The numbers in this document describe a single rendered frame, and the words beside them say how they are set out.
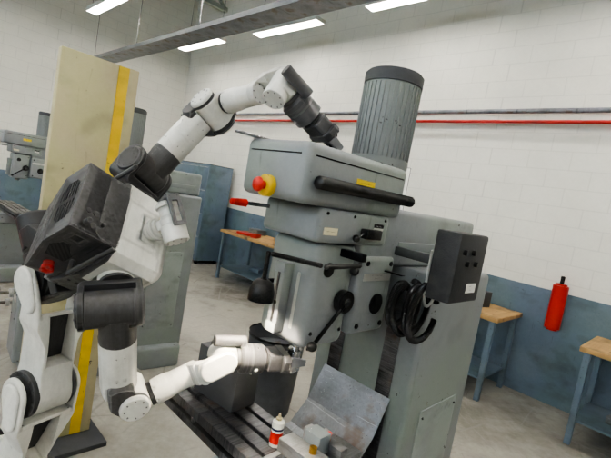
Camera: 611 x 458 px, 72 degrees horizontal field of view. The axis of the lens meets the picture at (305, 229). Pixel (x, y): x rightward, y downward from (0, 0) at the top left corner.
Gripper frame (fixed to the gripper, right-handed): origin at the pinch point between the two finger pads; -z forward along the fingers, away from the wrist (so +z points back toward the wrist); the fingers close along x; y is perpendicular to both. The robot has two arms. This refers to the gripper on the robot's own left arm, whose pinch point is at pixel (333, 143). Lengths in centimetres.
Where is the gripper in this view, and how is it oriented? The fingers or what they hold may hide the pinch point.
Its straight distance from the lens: 131.3
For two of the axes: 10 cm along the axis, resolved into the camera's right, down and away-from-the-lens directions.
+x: 4.7, 1.6, -8.7
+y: 5.9, -7.9, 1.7
